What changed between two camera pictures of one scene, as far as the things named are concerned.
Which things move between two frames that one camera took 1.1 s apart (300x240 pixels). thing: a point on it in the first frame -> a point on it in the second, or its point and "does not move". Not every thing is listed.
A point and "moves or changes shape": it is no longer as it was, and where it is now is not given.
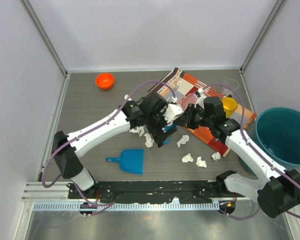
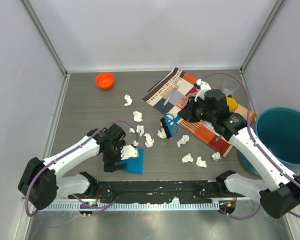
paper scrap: [137, 130] does not move
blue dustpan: [131, 161] does not move
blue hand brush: [168, 128] moves or changes shape
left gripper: [161, 135] -> [112, 155]
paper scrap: [149, 141] does not move
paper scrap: [126, 96] does not move
